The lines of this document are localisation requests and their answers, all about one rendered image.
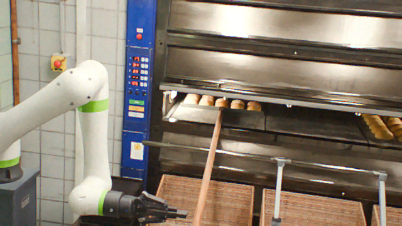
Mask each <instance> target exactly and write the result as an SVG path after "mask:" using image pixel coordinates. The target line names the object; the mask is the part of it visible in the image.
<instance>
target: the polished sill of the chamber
mask: <svg viewBox="0 0 402 226"><path fill-rule="evenodd" d="M215 125H216V124H209V123H203V122H194V121H184V120H179V119H170V118H163V120H162V127H163V126H165V127H174V128H179V129H188V130H194V131H203V132H212V133H214V130H215ZM219 134H227V135H231V136H241V137H250V138H255V139H265V140H270V141H279V142H284V143H294V144H304V145H309V146H318V147H324V148H333V149H343V150H348V151H357V152H363V153H373V154H378V155H383V156H393V157H399V158H402V148H398V147H392V146H382V145H377V144H366V143H358V142H356V141H347V140H341V139H332V138H326V137H317V136H307V135H301V134H292V133H286V132H276V131H267V130H262V129H252V128H246V127H238V126H223V125H220V133H219Z"/></svg>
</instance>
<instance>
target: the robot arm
mask: <svg viewBox="0 0 402 226"><path fill-rule="evenodd" d="M108 106H109V84H108V74H107V70H106V69H105V67H104V66H103V65H102V64H101V63H99V62H97V61H93V60H87V61H84V62H82V63H79V64H78V65H77V66H76V67H75V68H71V69H68V70H66V71H64V72H63V73H62V74H61V75H60V76H58V77H57V78H56V79H55V80H54V81H52V82H51V83H50V84H48V85H47V86H46V87H45V88H44V89H42V90H40V91H38V92H37V93H35V94H33V95H32V96H31V97H29V98H28V99H26V100H25V101H23V102H22V103H20V104H18V105H17V106H15V107H13V108H12V109H9V110H7V111H6V112H0V184H7V183H12V182H15V181H18V180H19V179H20V178H21V177H22V176H23V175H24V171H23V169H22V168H21V166H20V163H19V158H20V156H21V140H20V139H21V138H22V137H23V136H25V135H26V134H27V133H29V132H31V131H32V130H34V129H36V128H37V127H40V126H41V125H43V124H44V123H46V122H48V121H50V120H52V119H54V118H56V117H57V116H59V115H61V114H63V113H65V112H68V111H70V110H72V109H74V108H77V112H78V117H79V123H80V130H81V133H82V143H83V150H84V180H83V182H82V183H81V184H79V186H77V187H75V188H74V189H73V190H72V192H71V193H70V194H69V196H68V205H69V207H70V209H71V210H72V211H73V212H74V213H76V214H77V215H99V216H108V217H116V218H119V217H120V216H123V217H134V218H135V219H138V220H139V225H140V226H142V225H144V224H149V223H159V222H165V221H166V219H167V218H177V217H179V218H186V217H187V215H188V211H186V210H179V209H178V208H177V207H169V206H168V202H167V201H166V200H163V199H160V198H158V197H155V196H153V195H150V194H149V193H148V192H146V191H143V192H142V194H141V195H140V196H131V195H125V194H124V192H121V191H111V188H112V181H111V174H110V170H109V160H108V153H107V120H108ZM144 199H147V200H149V201H150V202H153V203H150V202H147V201H146V200H144ZM155 203H156V204H155ZM157 210H158V211H157ZM161 211H162V212H161ZM143 216H152V218H142V217H143Z"/></svg>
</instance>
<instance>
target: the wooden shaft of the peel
mask: <svg viewBox="0 0 402 226"><path fill-rule="evenodd" d="M222 115H223V111H222V110H220V111H219V114H218V118H217V122H216V125H215V130H214V135H213V138H212V142H211V146H210V150H209V155H208V158H207V163H206V166H205V171H204V175H203V178H202V184H201V189H200V194H199V198H198V202H197V206H196V210H195V215H194V218H193V223H192V226H201V220H202V214H203V210H204V205H205V199H206V196H207V190H208V187H209V181H210V175H211V171H212V166H213V162H214V156H215V151H216V147H217V142H218V138H219V133H220V124H221V120H222Z"/></svg>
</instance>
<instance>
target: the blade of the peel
mask: <svg viewBox="0 0 402 226"><path fill-rule="evenodd" d="M187 95H188V94H187ZM187 95H186V96H185V97H184V98H183V100H182V102H181V107H191V108H198V109H208V110H219V107H215V104H214V106H207V105H197V104H186V103H184V101H185V98H186V97H187ZM221 98H224V97H215V102H216V101H217V100H218V99H221ZM227 100H228V101H229V103H230V107H231V103H232V102H233V101H234V100H240V99H230V98H227ZM241 101H243V102H244V103H245V109H236V108H230V107H225V108H224V111H225V112H236V113H241V114H252V115H259V116H263V115H264V107H263V103H262V102H258V103H259V104H260V105H261V111H258V110H247V109H246V106H247V104H248V103H250V102H255V101H250V100H241Z"/></svg>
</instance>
